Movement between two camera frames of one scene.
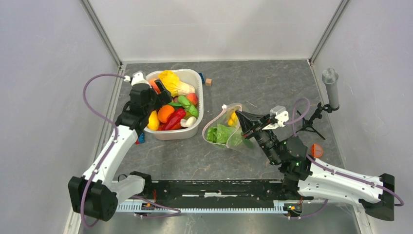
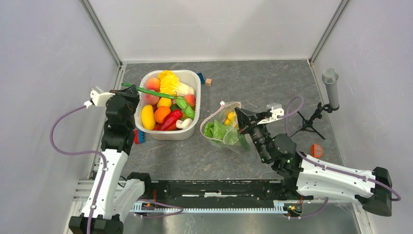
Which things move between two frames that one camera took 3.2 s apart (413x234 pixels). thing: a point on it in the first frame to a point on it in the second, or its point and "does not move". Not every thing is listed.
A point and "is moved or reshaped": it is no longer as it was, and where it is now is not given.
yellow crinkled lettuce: (170, 80) does not move
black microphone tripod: (307, 124) does not move
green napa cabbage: (219, 134) is moved or reshaped
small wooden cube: (208, 82) does not move
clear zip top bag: (224, 130) is moved or reshaped
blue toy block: (202, 77) does not move
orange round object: (316, 150) does not move
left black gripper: (162, 98) to (130, 92)
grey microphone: (330, 76) does not move
